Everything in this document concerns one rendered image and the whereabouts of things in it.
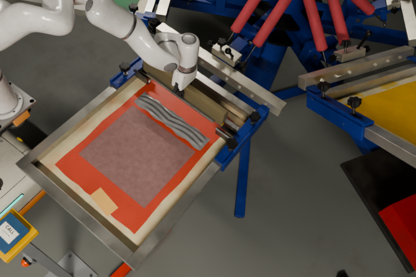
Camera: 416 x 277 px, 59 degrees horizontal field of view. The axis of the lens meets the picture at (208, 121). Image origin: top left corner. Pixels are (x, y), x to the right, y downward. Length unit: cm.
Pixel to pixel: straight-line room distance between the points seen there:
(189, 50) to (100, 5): 32
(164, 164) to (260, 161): 125
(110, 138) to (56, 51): 173
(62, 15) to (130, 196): 68
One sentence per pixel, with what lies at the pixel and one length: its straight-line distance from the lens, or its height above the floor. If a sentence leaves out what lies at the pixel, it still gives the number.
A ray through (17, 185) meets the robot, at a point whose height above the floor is 28.
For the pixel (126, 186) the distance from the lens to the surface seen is 143.
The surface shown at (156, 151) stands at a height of 96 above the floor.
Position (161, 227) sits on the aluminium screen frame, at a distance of 134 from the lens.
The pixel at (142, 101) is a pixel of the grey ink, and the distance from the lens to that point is 160.
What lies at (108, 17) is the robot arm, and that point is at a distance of 110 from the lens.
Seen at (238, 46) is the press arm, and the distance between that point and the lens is 173.
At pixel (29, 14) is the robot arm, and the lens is 109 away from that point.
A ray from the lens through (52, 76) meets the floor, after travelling 300.
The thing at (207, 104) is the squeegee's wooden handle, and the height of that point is 113.
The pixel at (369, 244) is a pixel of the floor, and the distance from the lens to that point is 267.
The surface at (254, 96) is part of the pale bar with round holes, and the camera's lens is 159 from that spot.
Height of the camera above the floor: 228
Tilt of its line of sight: 58 degrees down
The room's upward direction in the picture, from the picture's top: 12 degrees clockwise
